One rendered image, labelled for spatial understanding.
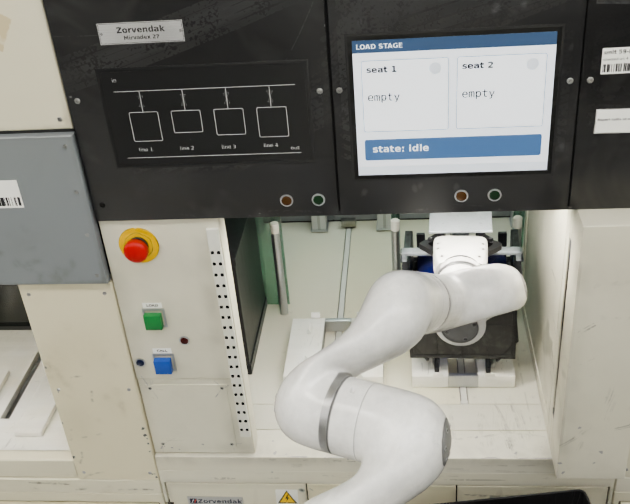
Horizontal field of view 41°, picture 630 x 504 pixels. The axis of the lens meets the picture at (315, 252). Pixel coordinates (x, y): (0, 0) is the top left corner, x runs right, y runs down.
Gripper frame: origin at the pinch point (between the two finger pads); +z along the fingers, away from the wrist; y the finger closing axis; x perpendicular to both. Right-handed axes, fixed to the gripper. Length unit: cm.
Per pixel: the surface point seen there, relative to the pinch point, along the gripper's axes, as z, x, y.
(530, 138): -28.2, 32.5, 9.6
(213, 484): -32, -41, -48
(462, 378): -8.9, -30.3, 0.9
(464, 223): -1.7, 2.5, 0.8
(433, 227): -2.9, 2.3, -5.1
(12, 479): -34, -40, -90
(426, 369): -7.1, -29.7, -6.5
